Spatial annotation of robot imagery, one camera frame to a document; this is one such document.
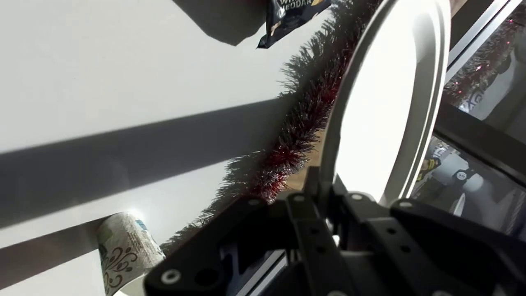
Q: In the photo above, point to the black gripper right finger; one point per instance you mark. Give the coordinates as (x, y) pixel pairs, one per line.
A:
(427, 252)

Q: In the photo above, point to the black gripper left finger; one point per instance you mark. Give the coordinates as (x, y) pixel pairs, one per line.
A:
(222, 257)

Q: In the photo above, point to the white paper plate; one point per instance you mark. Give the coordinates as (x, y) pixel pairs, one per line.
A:
(388, 101)

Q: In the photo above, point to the red tinsel garland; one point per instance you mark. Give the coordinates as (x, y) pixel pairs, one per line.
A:
(314, 76)

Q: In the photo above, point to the patterned paper cup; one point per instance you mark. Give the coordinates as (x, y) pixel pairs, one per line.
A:
(126, 254)

